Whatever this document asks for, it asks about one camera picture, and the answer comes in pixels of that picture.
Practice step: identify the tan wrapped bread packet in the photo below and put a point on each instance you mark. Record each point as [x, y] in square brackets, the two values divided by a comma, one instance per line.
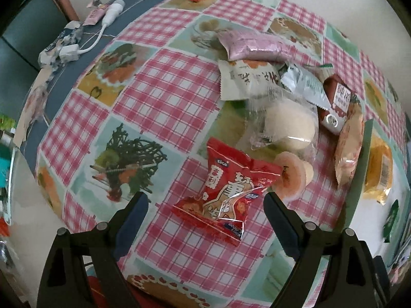
[348, 144]

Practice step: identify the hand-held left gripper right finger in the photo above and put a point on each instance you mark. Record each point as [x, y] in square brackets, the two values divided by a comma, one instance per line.
[285, 227]

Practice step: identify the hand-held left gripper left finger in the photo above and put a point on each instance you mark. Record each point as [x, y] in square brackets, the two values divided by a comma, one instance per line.
[128, 227]

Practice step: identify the blue white floral packet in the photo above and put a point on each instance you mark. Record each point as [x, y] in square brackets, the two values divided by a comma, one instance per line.
[61, 43]

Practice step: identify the green box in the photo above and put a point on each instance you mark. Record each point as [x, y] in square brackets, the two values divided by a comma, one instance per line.
[362, 154]

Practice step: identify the pink jelly cup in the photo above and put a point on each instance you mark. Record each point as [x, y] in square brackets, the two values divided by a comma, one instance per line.
[293, 173]

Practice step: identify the pink plaid printed tablecloth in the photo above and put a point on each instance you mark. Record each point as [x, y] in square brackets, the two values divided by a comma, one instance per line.
[160, 80]

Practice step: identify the brown red snack packet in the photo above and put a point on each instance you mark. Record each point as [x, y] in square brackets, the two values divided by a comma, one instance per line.
[337, 96]

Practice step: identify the small pink sachet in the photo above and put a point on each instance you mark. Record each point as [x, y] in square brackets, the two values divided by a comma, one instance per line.
[94, 15]

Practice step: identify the silver green snack packet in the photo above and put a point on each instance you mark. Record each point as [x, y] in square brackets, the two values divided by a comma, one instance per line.
[305, 83]

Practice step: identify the pink snack packet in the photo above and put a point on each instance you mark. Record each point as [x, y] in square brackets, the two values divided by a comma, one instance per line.
[257, 45]

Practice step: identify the dark chair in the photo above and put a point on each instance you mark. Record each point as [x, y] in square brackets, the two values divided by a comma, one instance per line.
[25, 25]

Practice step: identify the clear packet with white bun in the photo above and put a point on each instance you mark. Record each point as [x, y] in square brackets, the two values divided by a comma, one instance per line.
[289, 122]

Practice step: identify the yellow cake packet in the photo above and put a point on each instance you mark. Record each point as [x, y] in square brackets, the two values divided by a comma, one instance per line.
[379, 166]

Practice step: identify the beige snack packet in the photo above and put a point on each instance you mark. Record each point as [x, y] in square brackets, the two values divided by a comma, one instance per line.
[244, 80]

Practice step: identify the small green packet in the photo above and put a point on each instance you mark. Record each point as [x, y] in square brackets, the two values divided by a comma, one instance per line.
[391, 221]

